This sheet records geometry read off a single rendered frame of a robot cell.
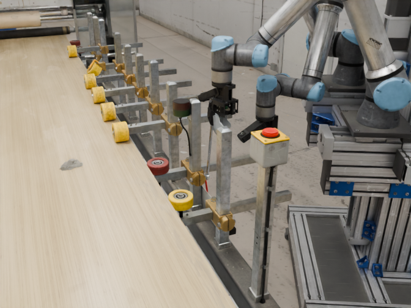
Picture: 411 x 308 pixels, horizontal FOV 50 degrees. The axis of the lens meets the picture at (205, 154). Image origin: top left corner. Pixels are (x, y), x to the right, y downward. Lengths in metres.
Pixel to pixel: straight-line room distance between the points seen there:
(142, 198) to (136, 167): 0.21
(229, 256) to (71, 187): 0.58
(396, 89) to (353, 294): 1.03
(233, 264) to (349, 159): 0.59
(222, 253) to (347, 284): 0.86
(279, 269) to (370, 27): 1.51
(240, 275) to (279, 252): 1.24
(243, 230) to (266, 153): 1.78
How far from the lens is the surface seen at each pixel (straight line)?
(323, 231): 2.51
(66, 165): 1.66
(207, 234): 1.59
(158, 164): 1.61
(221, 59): 1.51
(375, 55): 1.48
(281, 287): 2.44
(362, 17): 1.45
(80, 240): 1.28
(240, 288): 1.39
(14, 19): 3.94
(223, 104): 1.54
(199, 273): 1.13
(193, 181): 1.61
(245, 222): 2.87
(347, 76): 2.12
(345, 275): 2.26
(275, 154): 1.06
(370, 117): 1.68
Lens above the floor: 1.65
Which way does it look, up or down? 26 degrees down
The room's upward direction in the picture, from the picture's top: straight up
